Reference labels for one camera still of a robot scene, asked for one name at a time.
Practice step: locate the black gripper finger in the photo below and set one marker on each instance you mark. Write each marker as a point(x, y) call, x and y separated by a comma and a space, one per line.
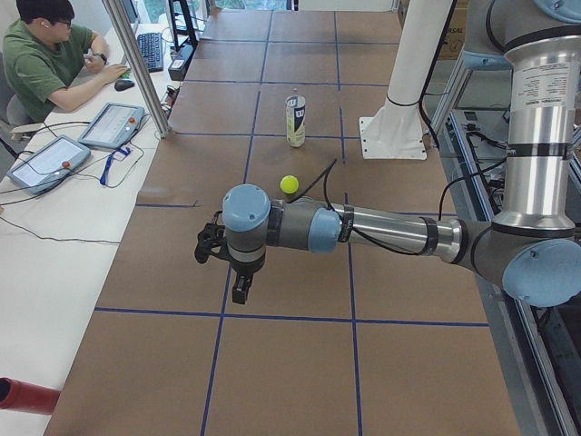
point(240, 289)

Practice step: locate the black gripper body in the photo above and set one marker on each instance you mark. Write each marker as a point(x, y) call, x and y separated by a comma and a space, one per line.
point(245, 269)

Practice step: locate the yellow Wilson tennis ball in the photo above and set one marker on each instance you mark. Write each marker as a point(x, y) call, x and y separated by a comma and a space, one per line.
point(289, 184)

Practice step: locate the clear Wilson ball can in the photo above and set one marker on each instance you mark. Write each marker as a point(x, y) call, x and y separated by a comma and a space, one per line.
point(295, 106)

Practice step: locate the far teach pendant tablet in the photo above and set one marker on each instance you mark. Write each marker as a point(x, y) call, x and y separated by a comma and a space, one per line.
point(113, 127)

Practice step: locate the teach pendant tablet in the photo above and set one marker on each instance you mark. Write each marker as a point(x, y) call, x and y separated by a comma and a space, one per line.
point(113, 127)
point(46, 168)

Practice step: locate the black power strip box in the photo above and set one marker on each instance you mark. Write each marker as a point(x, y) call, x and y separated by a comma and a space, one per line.
point(179, 66)

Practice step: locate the black computer mouse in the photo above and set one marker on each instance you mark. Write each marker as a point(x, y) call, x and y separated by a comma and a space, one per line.
point(123, 84)

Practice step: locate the near teach pendant tablet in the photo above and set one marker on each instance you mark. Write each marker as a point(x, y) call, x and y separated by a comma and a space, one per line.
point(46, 168)

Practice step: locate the black computer keyboard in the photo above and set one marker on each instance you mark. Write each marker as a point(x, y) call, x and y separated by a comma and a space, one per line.
point(151, 47)

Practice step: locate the red cylinder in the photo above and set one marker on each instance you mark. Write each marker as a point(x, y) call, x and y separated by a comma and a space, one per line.
point(27, 397)

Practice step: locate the person in green shirt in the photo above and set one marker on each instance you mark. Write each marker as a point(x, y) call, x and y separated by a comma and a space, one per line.
point(51, 62)

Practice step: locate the cardboard box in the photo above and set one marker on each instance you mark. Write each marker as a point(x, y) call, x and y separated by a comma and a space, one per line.
point(455, 37)

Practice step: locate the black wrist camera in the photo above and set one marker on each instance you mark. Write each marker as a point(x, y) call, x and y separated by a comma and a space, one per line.
point(211, 241)

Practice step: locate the white camera post base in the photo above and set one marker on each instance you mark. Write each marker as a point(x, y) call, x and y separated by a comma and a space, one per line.
point(395, 131)

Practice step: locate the aluminium frame post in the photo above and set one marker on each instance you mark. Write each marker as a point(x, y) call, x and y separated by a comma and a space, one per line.
point(124, 31)

